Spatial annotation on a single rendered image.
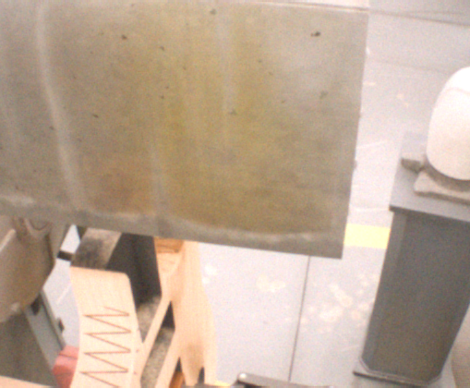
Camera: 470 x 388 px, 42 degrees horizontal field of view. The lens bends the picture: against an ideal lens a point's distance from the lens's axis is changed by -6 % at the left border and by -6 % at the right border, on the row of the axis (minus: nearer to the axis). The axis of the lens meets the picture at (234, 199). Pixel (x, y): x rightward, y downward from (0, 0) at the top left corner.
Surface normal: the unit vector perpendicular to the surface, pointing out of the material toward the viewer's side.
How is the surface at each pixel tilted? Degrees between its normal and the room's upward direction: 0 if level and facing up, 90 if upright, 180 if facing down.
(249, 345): 0
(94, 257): 3
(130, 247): 88
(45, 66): 90
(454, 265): 90
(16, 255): 93
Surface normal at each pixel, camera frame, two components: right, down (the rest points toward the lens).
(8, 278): 0.95, 0.24
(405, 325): -0.32, 0.65
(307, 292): -0.03, -0.73
